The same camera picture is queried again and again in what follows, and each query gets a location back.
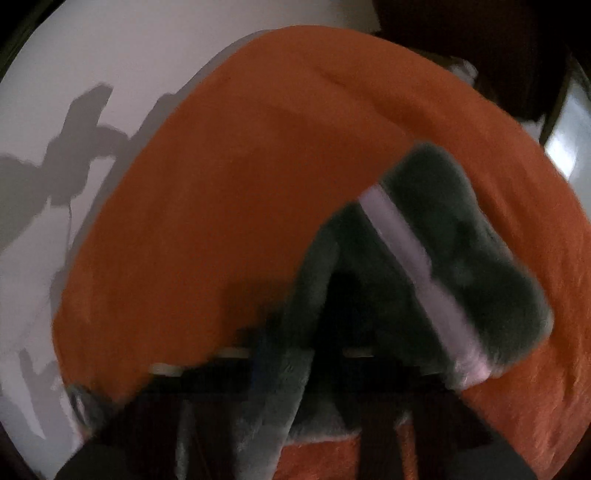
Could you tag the white appliance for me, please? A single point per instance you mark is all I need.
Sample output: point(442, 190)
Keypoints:
point(570, 143)

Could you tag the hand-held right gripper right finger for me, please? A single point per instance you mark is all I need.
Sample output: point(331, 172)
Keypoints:
point(378, 392)

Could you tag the dark green fleece jacket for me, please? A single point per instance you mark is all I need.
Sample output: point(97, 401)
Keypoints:
point(461, 240)

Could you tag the wooden wardrobe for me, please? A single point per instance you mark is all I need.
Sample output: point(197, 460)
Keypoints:
point(485, 46)

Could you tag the orange blanket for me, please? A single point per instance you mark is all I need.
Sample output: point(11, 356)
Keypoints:
point(231, 161)

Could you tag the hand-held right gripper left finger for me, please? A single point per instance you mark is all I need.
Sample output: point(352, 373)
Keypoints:
point(249, 364)

